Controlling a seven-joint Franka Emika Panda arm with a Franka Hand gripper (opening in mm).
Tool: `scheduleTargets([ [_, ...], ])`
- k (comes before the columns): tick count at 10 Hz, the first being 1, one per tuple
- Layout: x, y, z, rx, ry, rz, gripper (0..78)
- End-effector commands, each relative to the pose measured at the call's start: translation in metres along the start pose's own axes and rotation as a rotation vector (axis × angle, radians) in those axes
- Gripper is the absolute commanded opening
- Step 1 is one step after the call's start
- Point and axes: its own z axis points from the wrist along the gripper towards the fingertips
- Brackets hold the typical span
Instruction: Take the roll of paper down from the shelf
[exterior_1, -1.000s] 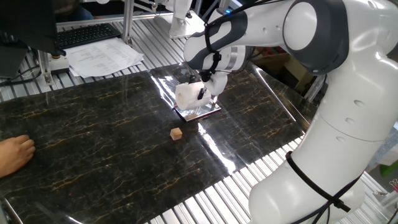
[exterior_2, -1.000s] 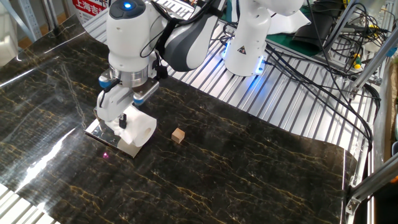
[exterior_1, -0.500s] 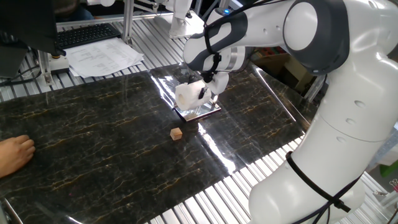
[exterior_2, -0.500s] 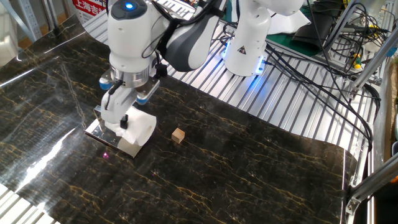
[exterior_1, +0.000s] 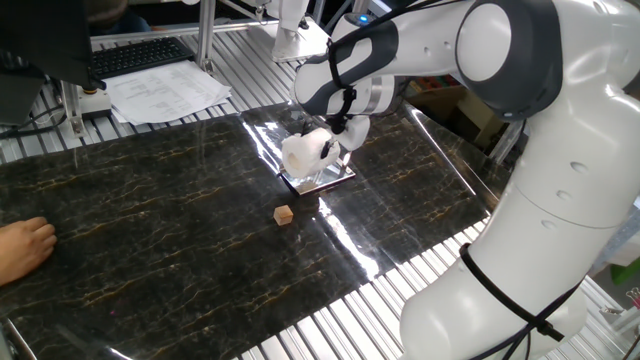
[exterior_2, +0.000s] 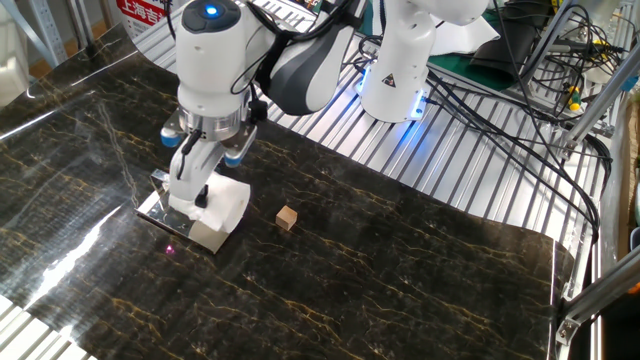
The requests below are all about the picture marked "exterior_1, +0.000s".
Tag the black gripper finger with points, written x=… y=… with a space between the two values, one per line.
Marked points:
x=326 y=149
x=307 y=128

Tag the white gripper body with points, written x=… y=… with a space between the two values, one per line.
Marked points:
x=356 y=134

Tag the white toilet paper roll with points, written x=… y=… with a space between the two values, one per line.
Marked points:
x=305 y=155

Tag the chrome paper roll holder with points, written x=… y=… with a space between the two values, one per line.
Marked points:
x=330 y=181

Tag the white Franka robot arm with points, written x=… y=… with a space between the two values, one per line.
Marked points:
x=550 y=200

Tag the bare human hand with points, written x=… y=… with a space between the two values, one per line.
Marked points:
x=22 y=250

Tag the small wooden cube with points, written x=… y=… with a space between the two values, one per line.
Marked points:
x=283 y=215

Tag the brown cardboard box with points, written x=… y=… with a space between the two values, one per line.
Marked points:
x=450 y=105

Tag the stack of printed papers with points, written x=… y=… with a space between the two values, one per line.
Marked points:
x=165 y=92

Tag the black computer keyboard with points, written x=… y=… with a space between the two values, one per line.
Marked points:
x=140 y=55

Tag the black marble pattern mat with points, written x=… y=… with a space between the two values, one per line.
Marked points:
x=150 y=225

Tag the person in blue jeans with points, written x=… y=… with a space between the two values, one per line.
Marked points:
x=120 y=20

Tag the aluminium stand with white base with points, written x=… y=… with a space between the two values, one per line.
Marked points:
x=92 y=102

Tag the black computer monitor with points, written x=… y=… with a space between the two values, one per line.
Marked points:
x=45 y=40

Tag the black box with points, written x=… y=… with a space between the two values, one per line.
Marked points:
x=20 y=100

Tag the metal binder clip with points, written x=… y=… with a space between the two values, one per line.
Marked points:
x=634 y=297

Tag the aluminium frame post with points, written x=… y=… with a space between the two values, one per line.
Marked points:
x=205 y=35

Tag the grey metal table frame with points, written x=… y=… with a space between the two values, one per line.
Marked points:
x=507 y=142

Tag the aluminium frame bar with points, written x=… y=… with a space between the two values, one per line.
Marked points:
x=165 y=31

